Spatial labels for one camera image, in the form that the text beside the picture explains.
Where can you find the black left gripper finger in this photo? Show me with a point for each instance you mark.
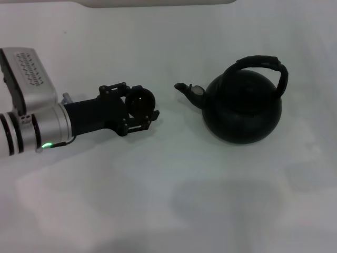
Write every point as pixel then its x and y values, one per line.
pixel 137 126
pixel 113 91

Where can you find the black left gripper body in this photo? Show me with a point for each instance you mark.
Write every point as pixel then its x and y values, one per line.
pixel 94 116

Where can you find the small dark round teacup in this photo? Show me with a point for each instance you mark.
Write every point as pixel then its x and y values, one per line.
pixel 139 102

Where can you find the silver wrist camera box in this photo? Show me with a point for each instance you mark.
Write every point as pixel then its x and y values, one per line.
pixel 34 79

